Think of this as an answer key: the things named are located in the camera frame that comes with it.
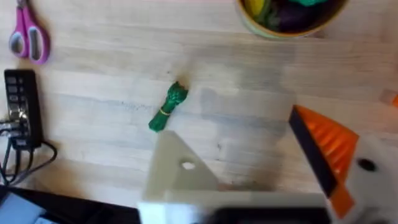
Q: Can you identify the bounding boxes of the white orange left gripper right finger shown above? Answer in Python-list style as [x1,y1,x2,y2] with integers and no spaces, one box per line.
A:
[288,105,398,224]

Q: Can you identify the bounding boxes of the bare white left gripper left finger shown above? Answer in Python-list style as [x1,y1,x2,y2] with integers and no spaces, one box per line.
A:
[143,130,220,202]

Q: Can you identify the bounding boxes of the green toy vegetable bundle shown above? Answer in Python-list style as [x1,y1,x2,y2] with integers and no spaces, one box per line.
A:
[148,81,189,133]

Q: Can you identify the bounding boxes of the black device with pale screen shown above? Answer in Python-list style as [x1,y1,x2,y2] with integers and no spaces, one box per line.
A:
[0,185,141,224]

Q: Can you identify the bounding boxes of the tub of toy vegetables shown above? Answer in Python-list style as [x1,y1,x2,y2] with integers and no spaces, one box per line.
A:
[235,0,349,40]

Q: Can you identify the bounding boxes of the black USB hub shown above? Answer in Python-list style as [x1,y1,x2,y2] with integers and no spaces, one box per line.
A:
[3,69,44,149]

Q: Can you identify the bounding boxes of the pink and purple scissors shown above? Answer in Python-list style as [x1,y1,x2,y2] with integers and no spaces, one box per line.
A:
[8,0,51,65]

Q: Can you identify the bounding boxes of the black cable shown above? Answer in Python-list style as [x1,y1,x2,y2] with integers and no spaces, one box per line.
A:
[0,119,58,187]

